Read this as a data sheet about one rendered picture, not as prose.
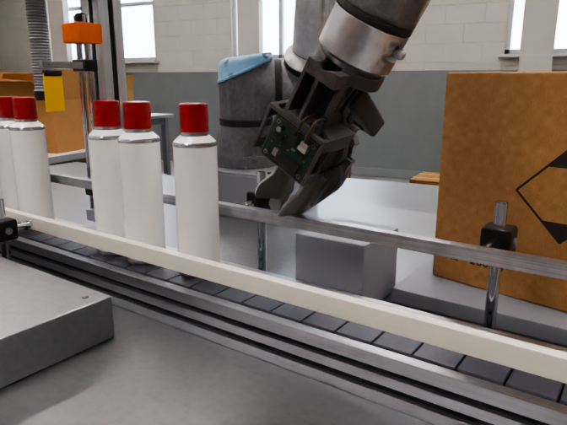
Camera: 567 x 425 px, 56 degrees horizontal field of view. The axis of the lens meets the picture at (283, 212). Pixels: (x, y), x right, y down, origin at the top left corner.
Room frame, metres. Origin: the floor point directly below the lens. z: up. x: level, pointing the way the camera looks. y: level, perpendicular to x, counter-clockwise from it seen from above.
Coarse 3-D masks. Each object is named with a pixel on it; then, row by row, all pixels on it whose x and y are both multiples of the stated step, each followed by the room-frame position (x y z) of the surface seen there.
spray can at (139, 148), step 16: (128, 112) 0.66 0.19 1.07; (144, 112) 0.66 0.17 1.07; (128, 128) 0.66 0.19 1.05; (144, 128) 0.66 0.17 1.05; (128, 144) 0.65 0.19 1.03; (144, 144) 0.65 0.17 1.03; (128, 160) 0.65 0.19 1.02; (144, 160) 0.65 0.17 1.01; (160, 160) 0.67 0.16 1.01; (128, 176) 0.65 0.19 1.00; (144, 176) 0.65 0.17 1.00; (160, 176) 0.67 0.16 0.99; (128, 192) 0.65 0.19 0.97; (144, 192) 0.65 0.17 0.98; (160, 192) 0.67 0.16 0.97; (128, 208) 0.65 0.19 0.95; (144, 208) 0.65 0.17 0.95; (160, 208) 0.67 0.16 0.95; (128, 224) 0.65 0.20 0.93; (144, 224) 0.65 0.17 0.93; (160, 224) 0.66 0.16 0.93; (144, 240) 0.65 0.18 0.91; (160, 240) 0.66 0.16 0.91
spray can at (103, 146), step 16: (96, 112) 0.70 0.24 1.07; (112, 112) 0.70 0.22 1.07; (96, 128) 0.70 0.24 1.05; (112, 128) 0.70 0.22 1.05; (96, 144) 0.69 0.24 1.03; (112, 144) 0.69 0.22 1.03; (96, 160) 0.69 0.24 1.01; (112, 160) 0.69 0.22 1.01; (96, 176) 0.69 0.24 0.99; (112, 176) 0.69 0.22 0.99; (96, 192) 0.69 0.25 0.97; (112, 192) 0.69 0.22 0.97; (96, 208) 0.69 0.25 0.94; (112, 208) 0.69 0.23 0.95; (96, 224) 0.70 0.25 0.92; (112, 224) 0.69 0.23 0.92
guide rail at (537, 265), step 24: (168, 192) 0.71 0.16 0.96; (240, 216) 0.63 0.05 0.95; (264, 216) 0.61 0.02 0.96; (288, 216) 0.59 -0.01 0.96; (360, 240) 0.53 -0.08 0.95; (384, 240) 0.52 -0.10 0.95; (408, 240) 0.50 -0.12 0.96; (432, 240) 0.49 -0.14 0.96; (504, 264) 0.45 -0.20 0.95; (528, 264) 0.44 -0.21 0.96; (552, 264) 0.43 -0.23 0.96
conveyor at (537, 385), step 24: (48, 240) 0.76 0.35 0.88; (120, 264) 0.65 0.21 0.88; (192, 288) 0.57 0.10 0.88; (216, 288) 0.57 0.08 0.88; (288, 312) 0.51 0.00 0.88; (312, 312) 0.51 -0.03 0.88; (360, 336) 0.45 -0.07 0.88; (384, 336) 0.45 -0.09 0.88; (432, 360) 0.41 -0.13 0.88; (456, 360) 0.41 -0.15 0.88; (480, 360) 0.41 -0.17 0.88; (504, 384) 0.38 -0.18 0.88; (528, 384) 0.37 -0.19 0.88; (552, 384) 0.37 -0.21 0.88
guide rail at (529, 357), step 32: (64, 224) 0.72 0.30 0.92; (128, 256) 0.64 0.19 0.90; (160, 256) 0.60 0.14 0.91; (192, 256) 0.58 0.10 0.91; (256, 288) 0.52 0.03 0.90; (288, 288) 0.49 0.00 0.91; (320, 288) 0.48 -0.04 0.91; (352, 320) 0.45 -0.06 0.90; (384, 320) 0.43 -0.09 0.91; (416, 320) 0.42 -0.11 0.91; (480, 352) 0.39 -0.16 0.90; (512, 352) 0.37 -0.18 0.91; (544, 352) 0.36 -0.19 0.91
